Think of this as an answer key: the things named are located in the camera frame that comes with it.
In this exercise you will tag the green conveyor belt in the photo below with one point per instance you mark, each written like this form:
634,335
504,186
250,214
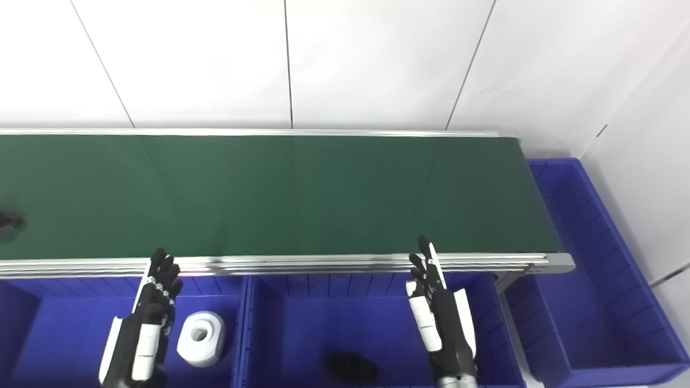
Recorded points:
323,264
302,199

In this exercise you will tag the black plastic part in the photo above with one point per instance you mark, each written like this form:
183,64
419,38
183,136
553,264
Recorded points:
8,221
350,369

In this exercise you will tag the white cylindrical part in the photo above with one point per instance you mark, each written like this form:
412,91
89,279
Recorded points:
207,347

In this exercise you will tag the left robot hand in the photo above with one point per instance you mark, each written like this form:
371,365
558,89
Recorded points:
145,328

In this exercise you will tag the blue plastic bin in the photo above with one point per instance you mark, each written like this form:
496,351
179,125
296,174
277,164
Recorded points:
59,334
598,318
345,318

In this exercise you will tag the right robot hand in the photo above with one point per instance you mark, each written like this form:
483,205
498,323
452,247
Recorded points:
444,328

